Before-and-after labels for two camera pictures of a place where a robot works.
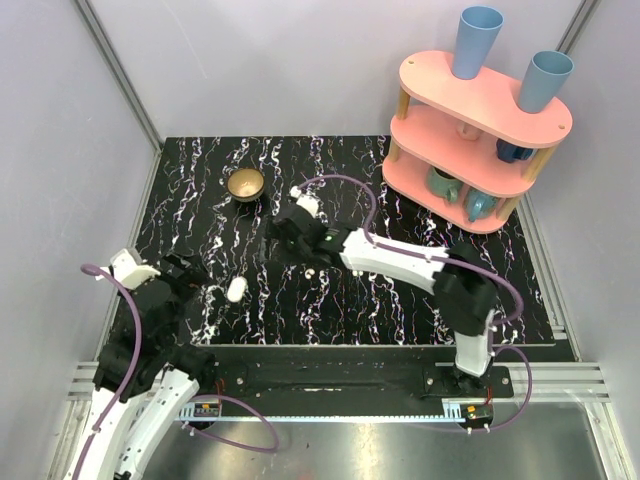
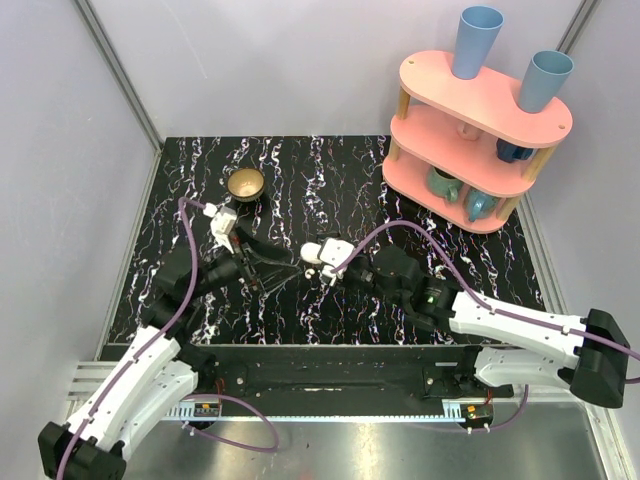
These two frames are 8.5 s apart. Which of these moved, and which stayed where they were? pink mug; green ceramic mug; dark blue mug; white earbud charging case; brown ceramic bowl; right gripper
Moved: right gripper; white earbud charging case
Stayed: pink mug; green ceramic mug; brown ceramic bowl; dark blue mug
